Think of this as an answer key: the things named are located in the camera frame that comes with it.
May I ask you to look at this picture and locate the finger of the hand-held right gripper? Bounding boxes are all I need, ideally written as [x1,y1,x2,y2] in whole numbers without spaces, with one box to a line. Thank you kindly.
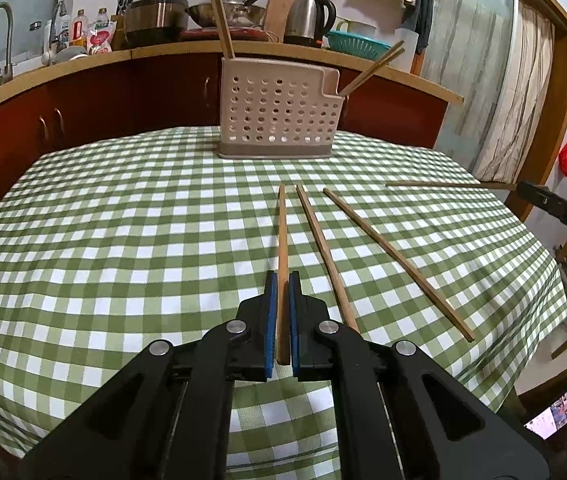
[517,180,567,235]

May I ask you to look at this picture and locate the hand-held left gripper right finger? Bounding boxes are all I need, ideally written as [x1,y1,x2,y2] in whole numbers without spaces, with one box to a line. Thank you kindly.
[288,270,551,480]

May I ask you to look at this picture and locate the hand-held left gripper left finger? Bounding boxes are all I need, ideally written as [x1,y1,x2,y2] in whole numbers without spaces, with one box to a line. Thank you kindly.
[18,270,279,480]

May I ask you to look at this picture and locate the wooden chopstick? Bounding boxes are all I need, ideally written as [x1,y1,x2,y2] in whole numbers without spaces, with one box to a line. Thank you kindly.
[213,0,237,60]
[341,47,407,97]
[295,184,361,335]
[339,40,405,96]
[385,180,519,191]
[323,188,477,344]
[208,0,232,60]
[275,184,291,365]

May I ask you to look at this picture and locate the pink perforated utensil holder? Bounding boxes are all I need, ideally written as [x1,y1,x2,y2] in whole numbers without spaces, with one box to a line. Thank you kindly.
[218,55,343,161]

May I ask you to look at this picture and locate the wooden stool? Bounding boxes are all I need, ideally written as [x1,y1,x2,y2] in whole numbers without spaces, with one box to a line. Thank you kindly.
[515,366,567,457]

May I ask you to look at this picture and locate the smartphone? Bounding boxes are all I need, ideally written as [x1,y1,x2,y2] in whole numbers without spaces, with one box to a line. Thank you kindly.
[523,384,567,442]

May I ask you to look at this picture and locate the striped curtain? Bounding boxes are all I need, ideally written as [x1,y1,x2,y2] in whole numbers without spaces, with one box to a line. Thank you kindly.
[478,2,555,184]

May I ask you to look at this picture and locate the green checked tablecloth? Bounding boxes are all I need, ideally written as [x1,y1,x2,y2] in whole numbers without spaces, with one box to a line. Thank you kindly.
[0,124,567,472]

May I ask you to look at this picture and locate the sliding glass door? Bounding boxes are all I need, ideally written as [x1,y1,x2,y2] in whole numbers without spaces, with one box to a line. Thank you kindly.
[410,0,567,187]

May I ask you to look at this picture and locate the white plastic container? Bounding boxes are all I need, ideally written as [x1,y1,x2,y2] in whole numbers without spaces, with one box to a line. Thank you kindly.
[387,27,419,74]

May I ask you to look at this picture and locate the dark hanging cloth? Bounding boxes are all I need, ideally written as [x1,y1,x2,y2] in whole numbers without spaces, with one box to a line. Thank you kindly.
[403,0,435,56]

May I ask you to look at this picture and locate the teal plastic basket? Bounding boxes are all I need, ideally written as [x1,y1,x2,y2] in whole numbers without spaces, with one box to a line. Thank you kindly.
[325,29,379,59]

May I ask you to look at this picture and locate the green white pitcher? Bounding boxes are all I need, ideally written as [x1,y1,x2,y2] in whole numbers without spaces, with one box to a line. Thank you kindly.
[335,18,379,36]

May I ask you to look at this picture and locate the red-brown kitchen cabinet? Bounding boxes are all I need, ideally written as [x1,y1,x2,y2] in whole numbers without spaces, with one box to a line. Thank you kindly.
[0,52,450,252]

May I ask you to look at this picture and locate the red induction cooker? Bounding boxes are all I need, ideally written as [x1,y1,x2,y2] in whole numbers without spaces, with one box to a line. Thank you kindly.
[180,27,279,44]

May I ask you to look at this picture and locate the steel electric kettle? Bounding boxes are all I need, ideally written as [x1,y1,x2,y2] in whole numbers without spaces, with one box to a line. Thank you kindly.
[282,0,339,47]

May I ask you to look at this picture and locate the wooden cutting board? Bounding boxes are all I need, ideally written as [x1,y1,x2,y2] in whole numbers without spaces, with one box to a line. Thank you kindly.
[262,0,315,44]

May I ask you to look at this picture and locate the wooden countertop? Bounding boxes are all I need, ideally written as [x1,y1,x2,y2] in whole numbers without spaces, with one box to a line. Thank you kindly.
[0,39,465,129]

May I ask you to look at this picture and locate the black rice cooker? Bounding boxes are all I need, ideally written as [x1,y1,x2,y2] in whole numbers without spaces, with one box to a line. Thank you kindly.
[122,0,190,46]

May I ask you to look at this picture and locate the pink white refill pouch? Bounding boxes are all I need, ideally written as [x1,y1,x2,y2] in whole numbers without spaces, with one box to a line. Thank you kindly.
[86,19,117,56]

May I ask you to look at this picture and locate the knife block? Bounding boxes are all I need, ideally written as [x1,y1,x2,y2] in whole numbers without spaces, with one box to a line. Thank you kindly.
[111,13,127,51]

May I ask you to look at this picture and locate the dishes in sink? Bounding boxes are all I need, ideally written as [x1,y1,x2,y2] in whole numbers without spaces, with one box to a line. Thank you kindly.
[42,45,89,66]

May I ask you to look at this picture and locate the orange liquid bottle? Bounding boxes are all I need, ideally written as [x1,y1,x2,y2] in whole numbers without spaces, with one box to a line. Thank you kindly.
[72,8,88,49]

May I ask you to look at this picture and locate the steel faucet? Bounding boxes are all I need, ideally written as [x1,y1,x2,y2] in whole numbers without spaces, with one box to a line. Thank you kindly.
[0,1,17,87]

